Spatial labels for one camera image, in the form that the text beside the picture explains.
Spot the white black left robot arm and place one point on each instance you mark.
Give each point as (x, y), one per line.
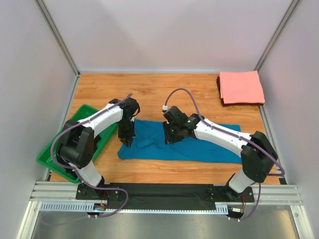
(112, 113)

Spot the black t shirts in tray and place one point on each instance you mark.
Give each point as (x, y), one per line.
(77, 149)

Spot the folded pink t shirt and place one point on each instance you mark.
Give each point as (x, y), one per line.
(241, 87)

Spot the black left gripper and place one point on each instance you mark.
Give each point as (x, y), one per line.
(127, 135)

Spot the aluminium frame post left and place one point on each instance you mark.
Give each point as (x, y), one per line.
(56, 34)

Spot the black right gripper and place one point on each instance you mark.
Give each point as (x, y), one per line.
(169, 133)

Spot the aluminium frame post right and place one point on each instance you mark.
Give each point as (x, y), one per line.
(277, 33)

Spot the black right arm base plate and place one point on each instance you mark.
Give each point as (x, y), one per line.
(226, 194)

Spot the aluminium frame post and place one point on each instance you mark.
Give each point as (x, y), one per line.
(56, 34)
(277, 33)

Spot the green plastic tray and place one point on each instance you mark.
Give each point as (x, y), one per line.
(101, 141)

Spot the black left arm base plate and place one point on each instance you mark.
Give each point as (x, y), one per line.
(85, 192)

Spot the black front mounting strip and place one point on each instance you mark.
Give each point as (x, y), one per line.
(146, 196)

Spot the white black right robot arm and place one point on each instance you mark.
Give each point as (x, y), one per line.
(255, 150)

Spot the blue t shirt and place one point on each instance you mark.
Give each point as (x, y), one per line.
(149, 143)

